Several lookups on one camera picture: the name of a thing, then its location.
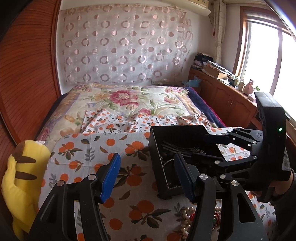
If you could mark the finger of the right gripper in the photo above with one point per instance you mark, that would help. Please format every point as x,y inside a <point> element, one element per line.
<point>205,155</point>
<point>238,136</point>

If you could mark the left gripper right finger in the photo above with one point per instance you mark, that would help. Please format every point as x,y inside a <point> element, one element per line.
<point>201,190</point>

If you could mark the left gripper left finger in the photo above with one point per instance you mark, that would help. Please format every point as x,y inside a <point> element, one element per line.
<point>95,189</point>

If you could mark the black jewelry box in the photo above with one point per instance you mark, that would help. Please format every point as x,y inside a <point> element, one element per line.
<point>167,181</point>

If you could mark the person's right hand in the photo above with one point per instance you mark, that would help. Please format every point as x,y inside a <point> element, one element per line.
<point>281,187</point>

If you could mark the wooden side cabinet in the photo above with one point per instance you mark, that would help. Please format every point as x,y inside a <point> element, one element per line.
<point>232,106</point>

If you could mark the purple blanket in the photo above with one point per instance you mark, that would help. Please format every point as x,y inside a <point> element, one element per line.
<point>204,108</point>

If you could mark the orange print bed sheet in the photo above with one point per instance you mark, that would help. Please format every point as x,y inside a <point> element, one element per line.
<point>134,211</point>

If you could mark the pink figurine on cabinet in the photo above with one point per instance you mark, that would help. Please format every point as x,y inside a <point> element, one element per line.
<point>248,89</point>

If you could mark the teal tissue paper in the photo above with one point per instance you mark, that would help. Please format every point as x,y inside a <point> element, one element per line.
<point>195,82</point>

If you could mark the yellow plush toy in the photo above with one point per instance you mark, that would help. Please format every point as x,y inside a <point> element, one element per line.
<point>22,182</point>

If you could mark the floral quilt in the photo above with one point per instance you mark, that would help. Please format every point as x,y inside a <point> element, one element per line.
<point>96,108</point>

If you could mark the clutter pile on cabinet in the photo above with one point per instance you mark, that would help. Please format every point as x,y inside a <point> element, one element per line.
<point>206,64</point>

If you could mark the wooden wardrobe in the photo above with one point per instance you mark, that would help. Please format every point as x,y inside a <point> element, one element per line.
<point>29,81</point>

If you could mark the white air conditioner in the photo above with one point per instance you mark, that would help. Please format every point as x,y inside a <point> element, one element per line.
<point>200,7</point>

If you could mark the circle pattern sheer curtain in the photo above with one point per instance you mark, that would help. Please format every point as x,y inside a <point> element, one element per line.
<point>123,43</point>

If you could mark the window with wooden frame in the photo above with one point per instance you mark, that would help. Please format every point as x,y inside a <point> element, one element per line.
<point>267,56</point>

